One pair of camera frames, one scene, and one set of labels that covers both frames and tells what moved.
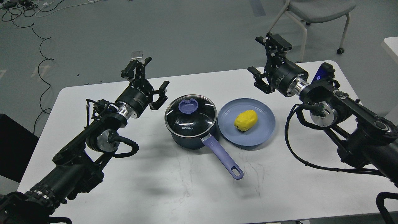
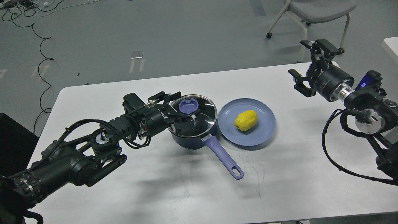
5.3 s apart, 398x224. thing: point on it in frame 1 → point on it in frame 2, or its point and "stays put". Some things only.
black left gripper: x=139 y=95 → x=158 y=117
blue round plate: x=262 y=129 stays put
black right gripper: x=284 y=72 → x=325 y=78
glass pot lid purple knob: x=188 y=105 stays put
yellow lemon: x=245 y=120 stays put
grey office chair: x=305 y=12 stays put
